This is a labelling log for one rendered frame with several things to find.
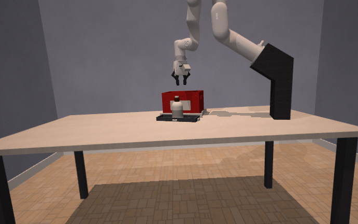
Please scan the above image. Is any red bottle crate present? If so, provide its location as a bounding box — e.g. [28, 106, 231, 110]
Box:
[162, 90, 204, 113]

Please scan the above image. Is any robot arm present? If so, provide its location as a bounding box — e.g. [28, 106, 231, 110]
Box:
[174, 0, 265, 65]

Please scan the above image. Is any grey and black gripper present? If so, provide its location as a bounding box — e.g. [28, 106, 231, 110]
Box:
[171, 60, 190, 86]

